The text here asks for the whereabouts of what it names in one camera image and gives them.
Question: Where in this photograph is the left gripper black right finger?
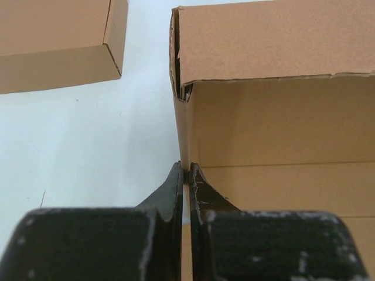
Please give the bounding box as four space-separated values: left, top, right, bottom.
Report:
189 163 369 280

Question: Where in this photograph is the closed brown cardboard box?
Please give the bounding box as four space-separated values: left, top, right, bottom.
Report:
1 1 128 94

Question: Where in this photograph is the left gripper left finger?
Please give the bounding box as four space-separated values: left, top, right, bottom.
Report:
1 162 183 280

